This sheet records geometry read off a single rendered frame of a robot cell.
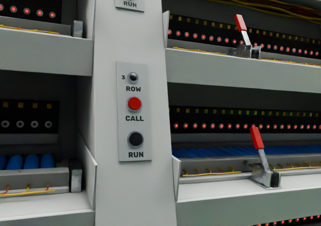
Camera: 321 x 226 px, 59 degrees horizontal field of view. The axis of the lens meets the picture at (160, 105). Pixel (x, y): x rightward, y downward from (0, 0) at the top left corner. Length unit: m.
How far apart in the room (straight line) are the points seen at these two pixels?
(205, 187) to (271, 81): 0.20
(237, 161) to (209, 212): 0.13
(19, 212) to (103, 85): 0.16
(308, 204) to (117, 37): 0.37
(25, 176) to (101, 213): 0.10
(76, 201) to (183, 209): 0.13
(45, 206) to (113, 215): 0.07
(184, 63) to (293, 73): 0.20
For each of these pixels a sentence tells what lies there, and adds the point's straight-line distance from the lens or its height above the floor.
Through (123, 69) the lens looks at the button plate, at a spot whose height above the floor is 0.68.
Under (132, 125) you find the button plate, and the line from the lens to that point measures 0.34.
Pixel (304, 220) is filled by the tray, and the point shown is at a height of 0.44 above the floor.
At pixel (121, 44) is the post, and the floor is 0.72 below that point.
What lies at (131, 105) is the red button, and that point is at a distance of 0.34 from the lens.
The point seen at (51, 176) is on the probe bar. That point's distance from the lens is 0.37.
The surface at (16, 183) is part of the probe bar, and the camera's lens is 0.37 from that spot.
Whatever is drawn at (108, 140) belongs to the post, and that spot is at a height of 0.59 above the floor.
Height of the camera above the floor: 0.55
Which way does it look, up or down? 14 degrees up
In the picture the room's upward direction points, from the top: 4 degrees counter-clockwise
